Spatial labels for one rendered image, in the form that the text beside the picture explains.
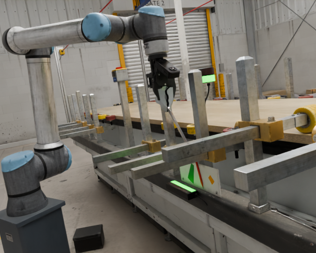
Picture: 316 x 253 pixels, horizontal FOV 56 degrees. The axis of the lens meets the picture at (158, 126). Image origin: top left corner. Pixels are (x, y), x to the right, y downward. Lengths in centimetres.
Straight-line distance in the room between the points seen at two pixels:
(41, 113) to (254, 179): 126
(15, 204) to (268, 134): 118
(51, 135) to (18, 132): 723
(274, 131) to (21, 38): 105
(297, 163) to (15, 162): 125
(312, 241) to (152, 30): 79
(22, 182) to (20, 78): 737
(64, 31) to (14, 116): 768
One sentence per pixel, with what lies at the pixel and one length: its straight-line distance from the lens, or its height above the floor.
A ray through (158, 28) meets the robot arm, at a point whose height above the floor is 130.
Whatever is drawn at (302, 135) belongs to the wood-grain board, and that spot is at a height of 90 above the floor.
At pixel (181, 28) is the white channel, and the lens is 293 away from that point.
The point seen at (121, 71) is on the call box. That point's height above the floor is 120.
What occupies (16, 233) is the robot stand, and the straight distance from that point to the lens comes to 155.
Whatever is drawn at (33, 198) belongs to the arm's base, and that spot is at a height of 66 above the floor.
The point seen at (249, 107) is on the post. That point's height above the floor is 101.
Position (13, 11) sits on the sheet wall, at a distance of 913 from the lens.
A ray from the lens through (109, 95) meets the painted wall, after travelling 905.
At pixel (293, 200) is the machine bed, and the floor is 65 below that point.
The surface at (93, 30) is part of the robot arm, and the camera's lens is 106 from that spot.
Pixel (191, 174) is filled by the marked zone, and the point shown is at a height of 74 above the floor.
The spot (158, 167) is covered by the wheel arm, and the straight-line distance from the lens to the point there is 95.
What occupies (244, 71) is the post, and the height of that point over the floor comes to 111.
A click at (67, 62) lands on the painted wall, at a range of 891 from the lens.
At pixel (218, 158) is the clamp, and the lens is 103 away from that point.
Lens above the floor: 111
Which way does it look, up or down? 8 degrees down
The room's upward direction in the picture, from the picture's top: 8 degrees counter-clockwise
